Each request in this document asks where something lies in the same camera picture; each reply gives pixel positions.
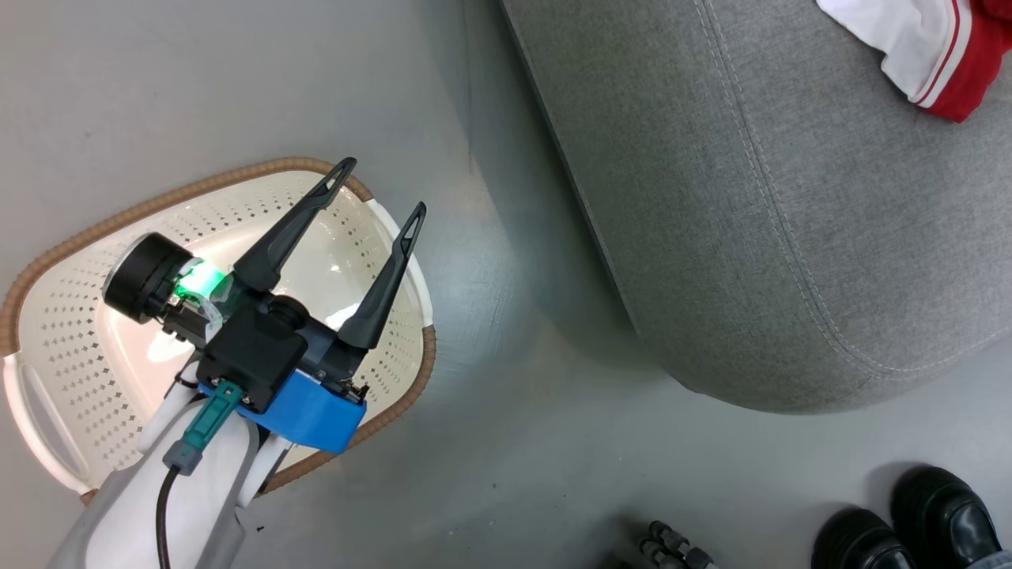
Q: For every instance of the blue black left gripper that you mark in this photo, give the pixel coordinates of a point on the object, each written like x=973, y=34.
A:
x=316, y=415

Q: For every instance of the red and white garment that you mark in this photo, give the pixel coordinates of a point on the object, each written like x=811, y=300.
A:
x=893, y=39

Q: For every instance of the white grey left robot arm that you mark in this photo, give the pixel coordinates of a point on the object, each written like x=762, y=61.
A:
x=205, y=498

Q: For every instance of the cream perforated laundry basket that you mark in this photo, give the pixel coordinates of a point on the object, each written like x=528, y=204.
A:
x=79, y=316

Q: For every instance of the grey fabric sofa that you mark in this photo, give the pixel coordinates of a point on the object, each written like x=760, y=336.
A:
x=751, y=197

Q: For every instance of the black grey tripod legs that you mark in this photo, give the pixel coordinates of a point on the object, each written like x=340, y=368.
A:
x=672, y=545

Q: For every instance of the black shiny shoe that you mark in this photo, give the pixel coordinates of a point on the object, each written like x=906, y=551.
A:
x=945, y=514
x=858, y=545

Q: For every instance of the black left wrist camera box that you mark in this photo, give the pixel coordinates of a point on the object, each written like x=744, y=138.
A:
x=249, y=356

